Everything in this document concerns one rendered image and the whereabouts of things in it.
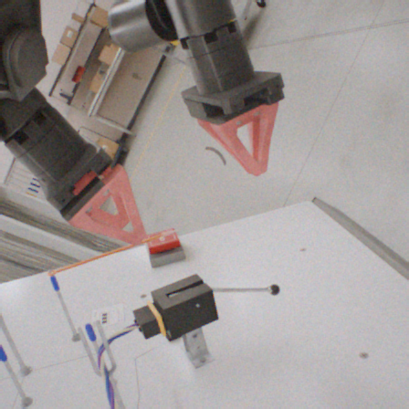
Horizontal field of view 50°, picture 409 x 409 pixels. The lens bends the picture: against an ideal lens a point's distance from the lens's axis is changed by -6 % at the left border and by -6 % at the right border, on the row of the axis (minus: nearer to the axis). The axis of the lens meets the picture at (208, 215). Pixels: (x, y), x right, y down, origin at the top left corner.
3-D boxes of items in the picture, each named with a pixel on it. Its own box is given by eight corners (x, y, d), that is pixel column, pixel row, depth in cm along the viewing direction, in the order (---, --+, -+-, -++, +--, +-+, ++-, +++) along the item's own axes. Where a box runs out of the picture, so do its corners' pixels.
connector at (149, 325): (185, 322, 48) (182, 308, 47) (143, 340, 47) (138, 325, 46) (175, 309, 51) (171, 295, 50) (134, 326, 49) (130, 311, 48)
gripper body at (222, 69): (228, 120, 39) (199, 38, 36) (184, 109, 48) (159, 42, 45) (288, 91, 41) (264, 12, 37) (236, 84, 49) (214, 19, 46)
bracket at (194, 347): (214, 360, 51) (206, 326, 49) (195, 369, 50) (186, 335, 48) (198, 339, 55) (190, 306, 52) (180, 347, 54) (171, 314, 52)
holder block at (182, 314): (219, 319, 49) (213, 288, 48) (172, 340, 47) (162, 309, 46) (203, 301, 53) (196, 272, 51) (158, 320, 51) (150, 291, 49)
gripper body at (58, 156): (62, 216, 38) (-3, 155, 35) (48, 189, 47) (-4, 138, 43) (117, 162, 39) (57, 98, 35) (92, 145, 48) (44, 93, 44)
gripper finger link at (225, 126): (244, 194, 45) (211, 105, 40) (213, 177, 51) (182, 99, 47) (299, 163, 46) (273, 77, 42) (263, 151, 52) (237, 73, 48)
